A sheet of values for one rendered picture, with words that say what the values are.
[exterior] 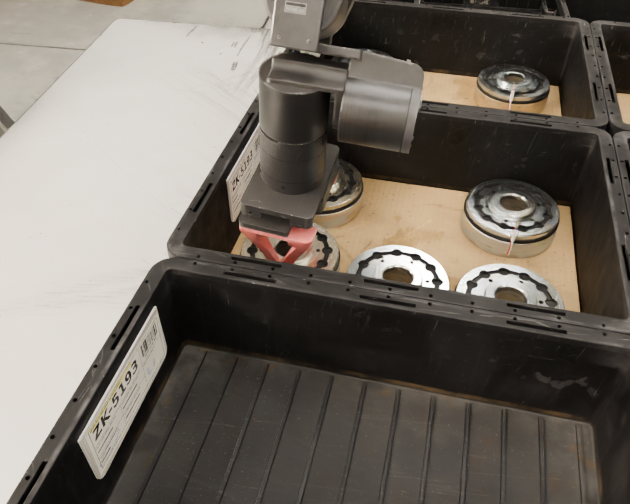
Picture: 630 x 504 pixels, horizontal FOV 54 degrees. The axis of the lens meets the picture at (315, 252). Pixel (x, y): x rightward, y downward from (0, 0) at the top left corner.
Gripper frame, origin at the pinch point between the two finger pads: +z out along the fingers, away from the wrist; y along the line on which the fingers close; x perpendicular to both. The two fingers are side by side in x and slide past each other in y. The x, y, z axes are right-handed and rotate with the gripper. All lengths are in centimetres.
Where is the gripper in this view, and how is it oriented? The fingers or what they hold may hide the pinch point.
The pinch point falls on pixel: (289, 240)
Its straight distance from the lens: 62.6
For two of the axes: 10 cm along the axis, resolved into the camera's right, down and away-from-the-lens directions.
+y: 2.6, -7.2, 6.4
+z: -0.5, 6.5, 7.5
